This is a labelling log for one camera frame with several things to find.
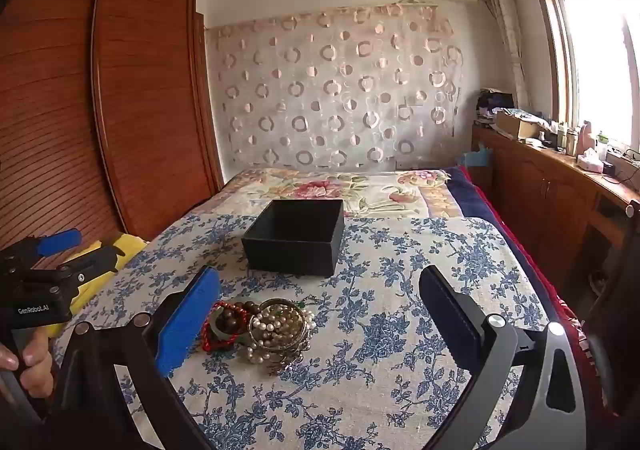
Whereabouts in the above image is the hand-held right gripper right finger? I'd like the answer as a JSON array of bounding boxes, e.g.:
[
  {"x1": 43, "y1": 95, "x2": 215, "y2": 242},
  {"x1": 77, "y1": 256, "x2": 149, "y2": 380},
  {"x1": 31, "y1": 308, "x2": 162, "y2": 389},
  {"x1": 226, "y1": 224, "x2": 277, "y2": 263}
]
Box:
[{"x1": 419, "y1": 265, "x2": 586, "y2": 450}]

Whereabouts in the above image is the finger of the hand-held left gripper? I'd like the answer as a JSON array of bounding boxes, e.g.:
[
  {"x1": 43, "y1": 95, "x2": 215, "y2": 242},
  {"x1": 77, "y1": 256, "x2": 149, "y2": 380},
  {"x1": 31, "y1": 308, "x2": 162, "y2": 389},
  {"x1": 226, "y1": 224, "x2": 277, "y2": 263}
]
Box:
[
  {"x1": 0, "y1": 228, "x2": 84, "y2": 263},
  {"x1": 30, "y1": 245, "x2": 127, "y2": 293}
]

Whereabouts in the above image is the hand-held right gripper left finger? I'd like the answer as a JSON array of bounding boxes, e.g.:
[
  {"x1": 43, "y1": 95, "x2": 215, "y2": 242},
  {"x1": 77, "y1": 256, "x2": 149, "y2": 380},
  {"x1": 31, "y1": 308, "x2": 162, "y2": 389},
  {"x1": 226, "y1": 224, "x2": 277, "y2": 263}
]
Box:
[{"x1": 47, "y1": 265, "x2": 222, "y2": 450}]

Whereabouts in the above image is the red bead bracelet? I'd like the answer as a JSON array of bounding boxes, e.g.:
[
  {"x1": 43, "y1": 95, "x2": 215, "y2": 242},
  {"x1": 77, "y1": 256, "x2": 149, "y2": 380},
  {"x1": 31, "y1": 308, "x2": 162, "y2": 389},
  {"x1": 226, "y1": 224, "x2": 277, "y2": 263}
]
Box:
[{"x1": 201, "y1": 301, "x2": 251, "y2": 352}]

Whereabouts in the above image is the brown wooden bead bracelet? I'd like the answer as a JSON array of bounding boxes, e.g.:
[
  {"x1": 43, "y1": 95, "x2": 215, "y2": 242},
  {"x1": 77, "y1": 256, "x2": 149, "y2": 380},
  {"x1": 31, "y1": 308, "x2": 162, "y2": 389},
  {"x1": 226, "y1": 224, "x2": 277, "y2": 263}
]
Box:
[{"x1": 220, "y1": 298, "x2": 262, "y2": 333}]

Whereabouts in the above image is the white pearl necklace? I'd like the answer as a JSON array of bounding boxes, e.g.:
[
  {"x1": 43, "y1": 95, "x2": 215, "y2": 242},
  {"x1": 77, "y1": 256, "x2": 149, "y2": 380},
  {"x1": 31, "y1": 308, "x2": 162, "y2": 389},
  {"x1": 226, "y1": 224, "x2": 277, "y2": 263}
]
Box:
[{"x1": 242, "y1": 302, "x2": 317, "y2": 365}]

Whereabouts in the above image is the silver bangle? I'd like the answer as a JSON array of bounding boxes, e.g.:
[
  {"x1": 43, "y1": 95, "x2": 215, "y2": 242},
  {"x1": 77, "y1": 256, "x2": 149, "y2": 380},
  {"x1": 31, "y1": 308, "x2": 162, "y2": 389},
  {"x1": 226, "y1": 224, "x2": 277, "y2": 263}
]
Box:
[{"x1": 257, "y1": 298, "x2": 307, "y2": 346}]

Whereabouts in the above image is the thin chain necklace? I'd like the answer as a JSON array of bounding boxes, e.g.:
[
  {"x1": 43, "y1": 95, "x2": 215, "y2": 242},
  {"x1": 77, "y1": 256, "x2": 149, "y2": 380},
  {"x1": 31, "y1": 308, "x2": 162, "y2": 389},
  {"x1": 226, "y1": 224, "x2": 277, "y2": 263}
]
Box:
[{"x1": 265, "y1": 352, "x2": 303, "y2": 377}]

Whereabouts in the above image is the black box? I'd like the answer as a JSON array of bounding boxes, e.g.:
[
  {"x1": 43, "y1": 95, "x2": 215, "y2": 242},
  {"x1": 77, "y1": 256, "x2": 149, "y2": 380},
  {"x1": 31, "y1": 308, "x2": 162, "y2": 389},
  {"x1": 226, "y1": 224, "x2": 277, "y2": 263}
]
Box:
[{"x1": 241, "y1": 199, "x2": 345, "y2": 279}]

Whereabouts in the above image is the person's left hand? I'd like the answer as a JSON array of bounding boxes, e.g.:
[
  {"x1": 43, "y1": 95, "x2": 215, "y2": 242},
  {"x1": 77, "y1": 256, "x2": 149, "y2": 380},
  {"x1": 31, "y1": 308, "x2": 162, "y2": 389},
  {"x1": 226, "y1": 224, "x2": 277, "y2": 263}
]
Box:
[{"x1": 0, "y1": 330, "x2": 54, "y2": 401}]

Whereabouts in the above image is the yellow cloth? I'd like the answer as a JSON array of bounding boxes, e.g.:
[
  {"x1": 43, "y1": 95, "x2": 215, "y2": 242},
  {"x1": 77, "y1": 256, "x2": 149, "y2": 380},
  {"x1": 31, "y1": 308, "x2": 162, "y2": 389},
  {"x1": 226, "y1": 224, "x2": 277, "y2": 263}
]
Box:
[{"x1": 62, "y1": 232, "x2": 148, "y2": 316}]

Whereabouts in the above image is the blue floral cloth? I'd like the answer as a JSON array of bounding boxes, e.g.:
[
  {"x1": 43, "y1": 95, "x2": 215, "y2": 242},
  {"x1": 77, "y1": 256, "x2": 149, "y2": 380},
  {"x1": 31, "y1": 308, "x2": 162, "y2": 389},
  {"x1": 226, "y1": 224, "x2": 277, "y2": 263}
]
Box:
[{"x1": 52, "y1": 214, "x2": 551, "y2": 450}]

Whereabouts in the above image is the navy blanket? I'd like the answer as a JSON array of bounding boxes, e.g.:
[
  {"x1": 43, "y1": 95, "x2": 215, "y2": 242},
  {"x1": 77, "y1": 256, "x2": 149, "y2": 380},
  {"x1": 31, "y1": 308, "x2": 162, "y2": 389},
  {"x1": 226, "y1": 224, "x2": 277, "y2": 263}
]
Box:
[{"x1": 445, "y1": 166, "x2": 506, "y2": 231}]

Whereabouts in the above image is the wooden cabinet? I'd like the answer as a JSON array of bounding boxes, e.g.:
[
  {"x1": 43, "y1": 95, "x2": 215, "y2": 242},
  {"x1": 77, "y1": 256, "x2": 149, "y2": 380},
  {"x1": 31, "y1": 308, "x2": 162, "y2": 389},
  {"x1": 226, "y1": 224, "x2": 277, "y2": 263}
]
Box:
[{"x1": 471, "y1": 124, "x2": 640, "y2": 281}]

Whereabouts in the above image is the teal bag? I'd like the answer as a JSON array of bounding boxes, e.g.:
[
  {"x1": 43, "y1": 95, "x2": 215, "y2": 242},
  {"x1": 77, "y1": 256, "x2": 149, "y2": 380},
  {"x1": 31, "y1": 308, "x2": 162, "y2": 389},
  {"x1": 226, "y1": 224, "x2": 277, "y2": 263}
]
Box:
[{"x1": 455, "y1": 144, "x2": 493, "y2": 168}]

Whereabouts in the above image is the wooden wardrobe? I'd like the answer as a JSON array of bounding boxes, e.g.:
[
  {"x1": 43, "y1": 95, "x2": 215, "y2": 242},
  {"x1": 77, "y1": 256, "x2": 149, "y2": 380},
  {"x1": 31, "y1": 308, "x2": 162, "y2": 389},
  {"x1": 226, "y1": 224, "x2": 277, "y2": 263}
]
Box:
[{"x1": 0, "y1": 0, "x2": 224, "y2": 271}]

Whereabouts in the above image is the dark chair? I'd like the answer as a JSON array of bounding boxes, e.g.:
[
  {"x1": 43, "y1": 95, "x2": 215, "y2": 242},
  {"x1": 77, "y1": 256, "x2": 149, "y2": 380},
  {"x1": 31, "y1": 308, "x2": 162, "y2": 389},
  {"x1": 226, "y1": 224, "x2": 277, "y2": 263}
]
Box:
[{"x1": 582, "y1": 200, "x2": 640, "y2": 426}]

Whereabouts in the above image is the pink floral quilt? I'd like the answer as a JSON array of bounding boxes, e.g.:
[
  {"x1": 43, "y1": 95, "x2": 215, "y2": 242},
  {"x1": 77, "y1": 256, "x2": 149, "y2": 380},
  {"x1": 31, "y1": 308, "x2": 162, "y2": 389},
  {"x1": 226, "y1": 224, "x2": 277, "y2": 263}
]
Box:
[{"x1": 220, "y1": 167, "x2": 473, "y2": 221}]

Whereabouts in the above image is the cardboard box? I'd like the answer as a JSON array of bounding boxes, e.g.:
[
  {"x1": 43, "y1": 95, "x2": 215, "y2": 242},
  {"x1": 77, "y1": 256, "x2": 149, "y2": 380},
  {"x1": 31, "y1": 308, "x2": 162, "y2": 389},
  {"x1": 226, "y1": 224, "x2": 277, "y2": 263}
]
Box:
[{"x1": 495, "y1": 109, "x2": 541, "y2": 140}]

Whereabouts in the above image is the pink tissue box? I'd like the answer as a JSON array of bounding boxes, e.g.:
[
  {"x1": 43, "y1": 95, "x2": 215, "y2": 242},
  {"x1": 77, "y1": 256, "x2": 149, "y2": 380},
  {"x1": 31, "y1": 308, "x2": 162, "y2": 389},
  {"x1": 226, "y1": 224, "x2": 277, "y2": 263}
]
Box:
[{"x1": 576, "y1": 148, "x2": 604, "y2": 174}]

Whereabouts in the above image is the pile of clothes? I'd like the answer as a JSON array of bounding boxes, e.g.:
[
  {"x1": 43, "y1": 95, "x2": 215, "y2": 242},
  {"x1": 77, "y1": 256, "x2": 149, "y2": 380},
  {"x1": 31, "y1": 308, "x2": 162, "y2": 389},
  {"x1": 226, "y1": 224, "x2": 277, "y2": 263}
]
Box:
[{"x1": 475, "y1": 89, "x2": 516, "y2": 126}]

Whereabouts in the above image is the pink bottle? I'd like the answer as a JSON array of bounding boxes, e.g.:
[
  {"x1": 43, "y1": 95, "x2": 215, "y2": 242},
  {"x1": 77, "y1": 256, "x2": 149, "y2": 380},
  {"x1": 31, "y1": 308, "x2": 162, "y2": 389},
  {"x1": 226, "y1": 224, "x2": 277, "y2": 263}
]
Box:
[{"x1": 576, "y1": 120, "x2": 594, "y2": 156}]

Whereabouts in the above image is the circle-patterned sheer curtain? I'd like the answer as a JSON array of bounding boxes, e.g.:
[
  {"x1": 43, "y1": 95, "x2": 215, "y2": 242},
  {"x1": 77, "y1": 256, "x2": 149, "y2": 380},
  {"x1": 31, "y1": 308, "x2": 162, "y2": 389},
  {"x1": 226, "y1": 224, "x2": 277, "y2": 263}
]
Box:
[{"x1": 205, "y1": 5, "x2": 466, "y2": 171}]

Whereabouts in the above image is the window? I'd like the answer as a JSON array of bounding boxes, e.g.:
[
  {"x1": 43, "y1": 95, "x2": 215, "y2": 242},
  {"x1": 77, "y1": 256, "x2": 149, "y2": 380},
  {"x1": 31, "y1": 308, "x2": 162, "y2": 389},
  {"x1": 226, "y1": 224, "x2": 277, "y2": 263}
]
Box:
[{"x1": 537, "y1": 0, "x2": 640, "y2": 151}]

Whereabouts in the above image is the tied patterned window curtain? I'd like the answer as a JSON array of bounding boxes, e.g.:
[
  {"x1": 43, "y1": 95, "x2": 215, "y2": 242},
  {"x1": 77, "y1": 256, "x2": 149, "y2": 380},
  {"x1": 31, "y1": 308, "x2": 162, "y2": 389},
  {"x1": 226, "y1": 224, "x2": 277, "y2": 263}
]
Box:
[{"x1": 477, "y1": 0, "x2": 531, "y2": 108}]

